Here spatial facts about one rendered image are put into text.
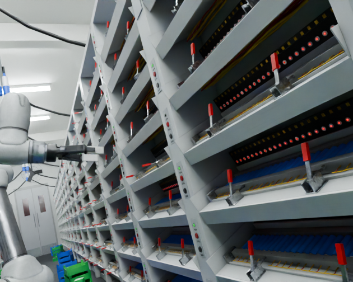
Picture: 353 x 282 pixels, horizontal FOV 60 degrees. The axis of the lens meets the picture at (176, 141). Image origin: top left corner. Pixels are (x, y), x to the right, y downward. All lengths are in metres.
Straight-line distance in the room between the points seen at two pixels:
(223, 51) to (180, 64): 0.37
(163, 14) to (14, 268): 1.24
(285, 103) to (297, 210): 0.21
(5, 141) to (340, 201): 1.08
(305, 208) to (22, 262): 1.29
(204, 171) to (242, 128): 0.32
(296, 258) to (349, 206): 0.25
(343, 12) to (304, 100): 0.15
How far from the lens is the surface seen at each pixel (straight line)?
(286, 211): 0.67
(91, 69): 2.45
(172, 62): 1.09
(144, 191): 1.65
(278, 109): 0.63
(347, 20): 0.53
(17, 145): 1.26
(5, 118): 1.30
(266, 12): 0.66
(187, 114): 1.03
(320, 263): 0.74
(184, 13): 0.93
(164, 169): 1.15
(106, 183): 2.32
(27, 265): 1.62
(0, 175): 1.80
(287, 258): 0.81
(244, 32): 0.70
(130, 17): 1.65
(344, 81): 0.54
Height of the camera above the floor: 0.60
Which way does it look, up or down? 11 degrees up
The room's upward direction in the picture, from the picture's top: 15 degrees counter-clockwise
